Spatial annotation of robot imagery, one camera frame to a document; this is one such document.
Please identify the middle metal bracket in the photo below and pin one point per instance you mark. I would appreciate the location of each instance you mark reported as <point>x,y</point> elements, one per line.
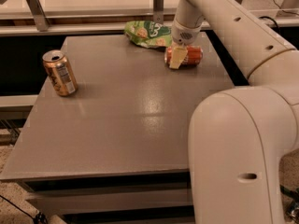
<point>158,11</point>

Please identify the grey cabinet with drawers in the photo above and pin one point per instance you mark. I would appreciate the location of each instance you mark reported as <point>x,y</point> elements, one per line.
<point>115,152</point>

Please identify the green chip bag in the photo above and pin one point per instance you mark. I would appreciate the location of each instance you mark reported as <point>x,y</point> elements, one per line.
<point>148,34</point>

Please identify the gold soda can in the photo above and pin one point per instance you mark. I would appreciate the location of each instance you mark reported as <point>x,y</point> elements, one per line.
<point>60,72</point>

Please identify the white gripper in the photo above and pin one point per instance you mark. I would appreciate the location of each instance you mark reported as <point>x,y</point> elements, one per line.
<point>184,34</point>

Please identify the green tool on floor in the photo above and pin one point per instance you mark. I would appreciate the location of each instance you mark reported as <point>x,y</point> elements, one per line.
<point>292,211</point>

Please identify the red coke can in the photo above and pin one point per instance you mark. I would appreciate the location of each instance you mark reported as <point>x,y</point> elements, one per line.
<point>194,56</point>

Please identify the left metal bracket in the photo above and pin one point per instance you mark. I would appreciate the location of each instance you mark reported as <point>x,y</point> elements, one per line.
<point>38,14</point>

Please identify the metal bracket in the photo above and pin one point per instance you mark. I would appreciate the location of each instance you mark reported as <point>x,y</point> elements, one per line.
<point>158,11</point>
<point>38,14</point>

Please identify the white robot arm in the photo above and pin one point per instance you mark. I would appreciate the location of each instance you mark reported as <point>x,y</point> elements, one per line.
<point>237,137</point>

